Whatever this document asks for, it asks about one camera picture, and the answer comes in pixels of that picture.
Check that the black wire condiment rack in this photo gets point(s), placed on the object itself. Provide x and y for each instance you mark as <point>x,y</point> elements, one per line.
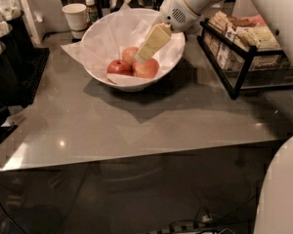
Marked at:
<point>244,70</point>

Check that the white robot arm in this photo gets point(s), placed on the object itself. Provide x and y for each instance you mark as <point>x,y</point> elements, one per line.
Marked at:
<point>275,207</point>

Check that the small brown sauce bottle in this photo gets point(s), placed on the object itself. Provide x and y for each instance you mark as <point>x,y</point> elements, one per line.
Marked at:
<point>92,10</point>

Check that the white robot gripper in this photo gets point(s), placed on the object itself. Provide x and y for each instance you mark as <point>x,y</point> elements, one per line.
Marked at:
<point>173,11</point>

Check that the power strip with cables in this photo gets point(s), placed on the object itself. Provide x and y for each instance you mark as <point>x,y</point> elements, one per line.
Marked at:
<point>203,223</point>

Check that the white paper cup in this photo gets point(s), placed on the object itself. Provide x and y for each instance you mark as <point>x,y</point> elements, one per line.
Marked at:
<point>76,17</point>

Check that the red apple front left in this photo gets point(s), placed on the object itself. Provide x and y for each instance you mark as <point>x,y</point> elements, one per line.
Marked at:
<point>120,66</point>

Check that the yellowish apple at back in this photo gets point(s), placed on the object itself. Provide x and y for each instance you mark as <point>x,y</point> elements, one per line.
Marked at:
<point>129,54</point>

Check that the white paper liner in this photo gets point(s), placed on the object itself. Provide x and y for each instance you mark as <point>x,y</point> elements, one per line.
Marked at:
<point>114,36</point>

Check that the red apple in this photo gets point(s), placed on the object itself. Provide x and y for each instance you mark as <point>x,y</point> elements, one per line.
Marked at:
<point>148,69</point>
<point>120,66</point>

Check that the white ceramic bowl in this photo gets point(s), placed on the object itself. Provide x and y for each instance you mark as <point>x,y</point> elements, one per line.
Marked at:
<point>133,85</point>

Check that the red apple front right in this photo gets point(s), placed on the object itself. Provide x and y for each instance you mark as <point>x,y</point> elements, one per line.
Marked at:
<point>148,69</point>

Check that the black container with packets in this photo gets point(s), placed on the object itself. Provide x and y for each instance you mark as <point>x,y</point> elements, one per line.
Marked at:
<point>17,72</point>

